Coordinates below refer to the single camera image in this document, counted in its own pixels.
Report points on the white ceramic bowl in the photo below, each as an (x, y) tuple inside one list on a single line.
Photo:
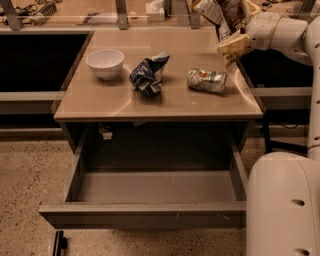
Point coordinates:
[(106, 64)]

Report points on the grey metal post left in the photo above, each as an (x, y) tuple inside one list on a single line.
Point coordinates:
[(14, 22)]

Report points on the brown chip bag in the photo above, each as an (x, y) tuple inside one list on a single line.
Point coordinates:
[(228, 16)]

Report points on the grey metal post far right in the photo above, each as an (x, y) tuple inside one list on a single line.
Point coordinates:
[(305, 10)]

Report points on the grey metal post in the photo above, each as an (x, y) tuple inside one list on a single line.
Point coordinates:
[(14, 22), (194, 19), (305, 10), (121, 9)]

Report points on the grey metal post right centre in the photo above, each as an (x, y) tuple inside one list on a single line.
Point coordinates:
[(194, 19)]

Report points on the black table leg with caster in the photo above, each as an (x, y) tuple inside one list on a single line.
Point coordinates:
[(266, 134)]

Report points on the grey open drawer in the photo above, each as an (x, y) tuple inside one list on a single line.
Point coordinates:
[(153, 178)]

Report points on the crumpled blue chip bag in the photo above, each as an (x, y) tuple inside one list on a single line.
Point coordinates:
[(146, 78)]

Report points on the white tissue box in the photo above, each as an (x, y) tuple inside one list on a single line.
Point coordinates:
[(155, 11)]

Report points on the beige top cabinet counter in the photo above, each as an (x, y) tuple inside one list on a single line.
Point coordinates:
[(90, 99)]

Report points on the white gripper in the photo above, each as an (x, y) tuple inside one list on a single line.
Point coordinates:
[(261, 34)]

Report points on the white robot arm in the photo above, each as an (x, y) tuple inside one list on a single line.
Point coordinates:
[(283, 191)]

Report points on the black object at floor edge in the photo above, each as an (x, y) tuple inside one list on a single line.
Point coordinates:
[(60, 244)]

